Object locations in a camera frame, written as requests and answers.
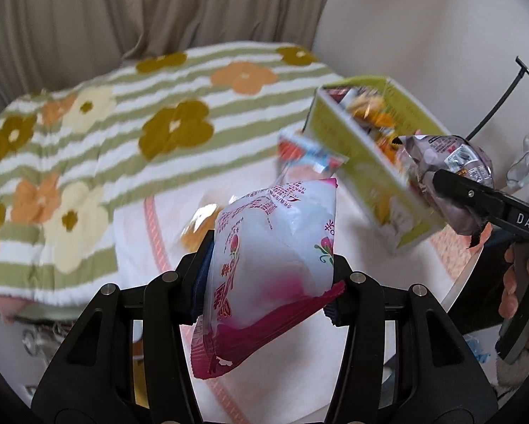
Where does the pink pillow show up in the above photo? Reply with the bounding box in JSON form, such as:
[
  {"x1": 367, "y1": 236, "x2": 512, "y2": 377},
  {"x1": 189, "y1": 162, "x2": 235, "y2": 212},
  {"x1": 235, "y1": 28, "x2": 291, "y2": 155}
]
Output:
[{"x1": 0, "y1": 293, "x2": 32, "y2": 319}]

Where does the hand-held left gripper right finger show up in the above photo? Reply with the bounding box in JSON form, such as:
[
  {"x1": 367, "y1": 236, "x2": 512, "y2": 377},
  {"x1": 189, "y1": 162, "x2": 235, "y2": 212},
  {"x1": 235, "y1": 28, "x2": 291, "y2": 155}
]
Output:
[{"x1": 322, "y1": 254, "x2": 499, "y2": 424}]

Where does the clear plastic bag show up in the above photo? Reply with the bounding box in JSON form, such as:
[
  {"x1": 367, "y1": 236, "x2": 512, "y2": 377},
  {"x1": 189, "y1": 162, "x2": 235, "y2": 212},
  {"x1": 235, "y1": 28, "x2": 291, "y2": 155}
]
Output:
[{"x1": 507, "y1": 123, "x2": 529, "y2": 187}]

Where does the beige curtain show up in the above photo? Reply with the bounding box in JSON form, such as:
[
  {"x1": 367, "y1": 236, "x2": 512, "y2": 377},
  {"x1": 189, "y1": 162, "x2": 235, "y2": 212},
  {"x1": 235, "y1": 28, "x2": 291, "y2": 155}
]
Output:
[{"x1": 0, "y1": 0, "x2": 332, "y2": 81}]

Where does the black curved cable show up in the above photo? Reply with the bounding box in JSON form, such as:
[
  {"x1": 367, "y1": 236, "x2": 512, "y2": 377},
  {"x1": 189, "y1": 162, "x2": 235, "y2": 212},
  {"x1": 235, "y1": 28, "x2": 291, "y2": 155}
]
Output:
[{"x1": 465, "y1": 55, "x2": 529, "y2": 142}]

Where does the grey silver snack packet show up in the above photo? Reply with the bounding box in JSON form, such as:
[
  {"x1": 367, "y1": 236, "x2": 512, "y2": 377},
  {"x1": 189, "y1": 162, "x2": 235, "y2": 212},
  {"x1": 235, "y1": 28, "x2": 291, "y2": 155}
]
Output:
[{"x1": 393, "y1": 134, "x2": 495, "y2": 250}]

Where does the red blue white snack packet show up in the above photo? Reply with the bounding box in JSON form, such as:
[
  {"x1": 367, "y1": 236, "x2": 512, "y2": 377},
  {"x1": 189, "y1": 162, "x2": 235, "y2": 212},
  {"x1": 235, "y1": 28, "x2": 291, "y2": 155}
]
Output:
[{"x1": 277, "y1": 129, "x2": 350, "y2": 176}]

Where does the floral striped blanket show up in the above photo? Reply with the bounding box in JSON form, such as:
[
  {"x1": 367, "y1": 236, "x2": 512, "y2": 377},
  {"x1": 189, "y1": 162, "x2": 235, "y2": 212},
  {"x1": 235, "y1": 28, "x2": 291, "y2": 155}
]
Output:
[{"x1": 0, "y1": 42, "x2": 341, "y2": 308}]

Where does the round orange cracker packet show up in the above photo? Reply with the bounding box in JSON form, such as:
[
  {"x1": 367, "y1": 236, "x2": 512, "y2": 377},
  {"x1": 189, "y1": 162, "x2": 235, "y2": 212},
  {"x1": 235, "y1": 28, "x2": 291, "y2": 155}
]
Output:
[{"x1": 180, "y1": 202, "x2": 224, "y2": 251}]

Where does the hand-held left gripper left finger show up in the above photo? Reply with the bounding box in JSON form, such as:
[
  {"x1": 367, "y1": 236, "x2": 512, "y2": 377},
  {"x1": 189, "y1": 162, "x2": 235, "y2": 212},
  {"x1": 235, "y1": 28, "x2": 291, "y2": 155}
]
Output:
[{"x1": 30, "y1": 229, "x2": 216, "y2": 424}]

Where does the green cardboard box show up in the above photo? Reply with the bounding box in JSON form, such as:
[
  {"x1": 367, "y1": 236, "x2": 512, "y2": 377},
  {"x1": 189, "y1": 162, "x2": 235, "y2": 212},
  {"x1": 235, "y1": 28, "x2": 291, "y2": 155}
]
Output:
[{"x1": 306, "y1": 75, "x2": 453, "y2": 255}]

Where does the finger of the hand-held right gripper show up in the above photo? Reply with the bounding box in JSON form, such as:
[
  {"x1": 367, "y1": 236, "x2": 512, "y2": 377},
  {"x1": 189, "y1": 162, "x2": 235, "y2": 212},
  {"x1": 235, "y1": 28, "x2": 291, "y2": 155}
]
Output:
[{"x1": 431, "y1": 169, "x2": 505, "y2": 228}]

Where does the white magenta snack packet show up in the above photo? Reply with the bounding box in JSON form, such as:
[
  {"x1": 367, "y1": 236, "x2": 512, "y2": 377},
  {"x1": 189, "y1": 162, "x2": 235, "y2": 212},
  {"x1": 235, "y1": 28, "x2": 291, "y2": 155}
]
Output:
[{"x1": 189, "y1": 177, "x2": 347, "y2": 379}]

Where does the person's right hand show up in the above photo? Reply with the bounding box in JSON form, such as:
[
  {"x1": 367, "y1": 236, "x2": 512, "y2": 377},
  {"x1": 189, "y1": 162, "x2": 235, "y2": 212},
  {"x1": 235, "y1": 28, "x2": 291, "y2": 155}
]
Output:
[{"x1": 500, "y1": 246, "x2": 529, "y2": 319}]

